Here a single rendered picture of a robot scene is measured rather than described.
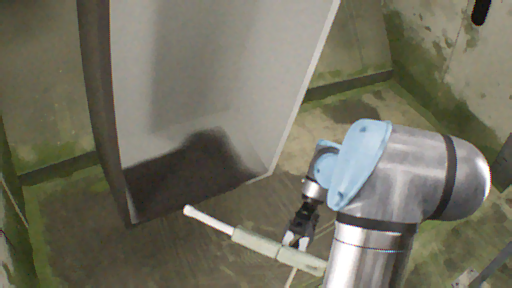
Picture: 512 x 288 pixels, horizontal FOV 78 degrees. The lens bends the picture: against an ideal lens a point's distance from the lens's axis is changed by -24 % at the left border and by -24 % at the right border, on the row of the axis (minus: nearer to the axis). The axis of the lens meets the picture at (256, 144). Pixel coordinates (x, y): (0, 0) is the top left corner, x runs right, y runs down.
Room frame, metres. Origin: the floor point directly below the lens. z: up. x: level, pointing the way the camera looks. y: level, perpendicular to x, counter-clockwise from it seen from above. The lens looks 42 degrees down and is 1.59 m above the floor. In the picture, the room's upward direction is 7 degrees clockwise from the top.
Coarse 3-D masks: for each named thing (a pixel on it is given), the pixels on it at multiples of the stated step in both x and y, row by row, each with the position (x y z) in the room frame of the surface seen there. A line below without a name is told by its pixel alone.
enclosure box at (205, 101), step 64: (128, 0) 0.98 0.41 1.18; (192, 0) 1.12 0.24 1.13; (256, 0) 1.25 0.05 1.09; (320, 0) 1.00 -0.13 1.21; (128, 64) 1.03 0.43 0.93; (192, 64) 1.18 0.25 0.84; (256, 64) 1.22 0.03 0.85; (128, 128) 1.07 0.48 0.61; (192, 128) 1.21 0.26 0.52; (256, 128) 1.18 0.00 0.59; (128, 192) 0.87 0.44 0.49; (192, 192) 0.93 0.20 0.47
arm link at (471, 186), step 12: (456, 144) 0.35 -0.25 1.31; (468, 144) 0.36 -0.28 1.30; (456, 156) 0.43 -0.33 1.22; (468, 156) 0.33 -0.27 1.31; (480, 156) 0.35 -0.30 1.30; (456, 168) 0.31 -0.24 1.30; (468, 168) 0.31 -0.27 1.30; (480, 168) 0.32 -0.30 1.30; (456, 180) 0.30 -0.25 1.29; (468, 180) 0.30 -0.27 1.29; (480, 180) 0.31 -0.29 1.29; (456, 192) 0.29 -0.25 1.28; (468, 192) 0.29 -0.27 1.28; (480, 192) 0.30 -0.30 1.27; (456, 204) 0.29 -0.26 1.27; (468, 204) 0.29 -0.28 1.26; (480, 204) 0.31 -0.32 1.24; (444, 216) 0.29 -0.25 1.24; (456, 216) 0.29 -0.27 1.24
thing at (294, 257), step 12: (192, 216) 0.76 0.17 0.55; (204, 216) 0.76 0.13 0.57; (228, 228) 0.72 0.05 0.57; (240, 228) 0.72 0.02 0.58; (240, 240) 0.69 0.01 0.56; (252, 240) 0.68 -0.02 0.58; (264, 240) 0.68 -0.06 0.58; (276, 240) 0.70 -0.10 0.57; (264, 252) 0.65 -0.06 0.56; (276, 252) 0.65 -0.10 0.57; (288, 252) 0.65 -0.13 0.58; (300, 252) 0.65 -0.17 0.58; (288, 264) 0.62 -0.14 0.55; (300, 264) 0.61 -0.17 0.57; (312, 264) 0.61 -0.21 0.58; (324, 264) 0.61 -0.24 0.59
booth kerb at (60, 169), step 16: (352, 80) 2.33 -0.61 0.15; (368, 80) 2.43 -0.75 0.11; (384, 80) 2.53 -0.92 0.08; (304, 96) 2.10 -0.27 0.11; (320, 96) 2.18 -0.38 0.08; (64, 160) 1.25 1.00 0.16; (80, 160) 1.30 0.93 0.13; (96, 160) 1.36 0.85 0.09; (32, 176) 1.13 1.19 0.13; (48, 176) 1.18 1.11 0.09; (64, 176) 1.23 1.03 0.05
